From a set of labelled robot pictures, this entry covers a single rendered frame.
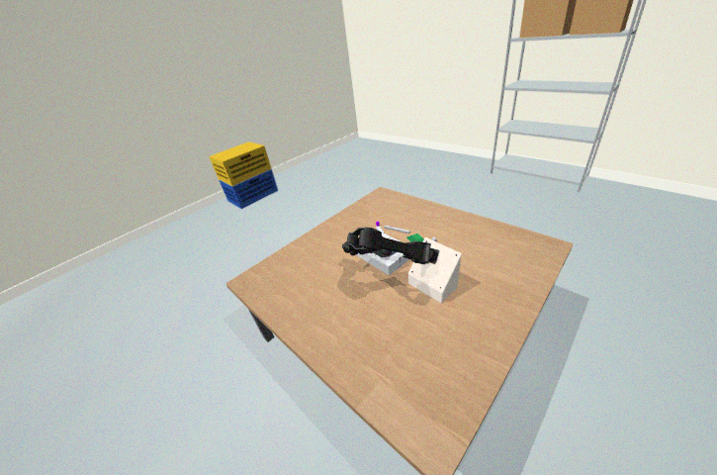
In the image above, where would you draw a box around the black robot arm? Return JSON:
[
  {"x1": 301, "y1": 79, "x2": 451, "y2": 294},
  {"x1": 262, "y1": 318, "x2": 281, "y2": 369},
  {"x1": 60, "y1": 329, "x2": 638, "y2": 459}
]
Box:
[{"x1": 342, "y1": 228, "x2": 440, "y2": 265}]

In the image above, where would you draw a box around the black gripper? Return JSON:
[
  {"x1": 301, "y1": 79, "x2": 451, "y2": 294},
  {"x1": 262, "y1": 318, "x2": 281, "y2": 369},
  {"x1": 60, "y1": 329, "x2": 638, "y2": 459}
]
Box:
[{"x1": 370, "y1": 248, "x2": 392, "y2": 256}]

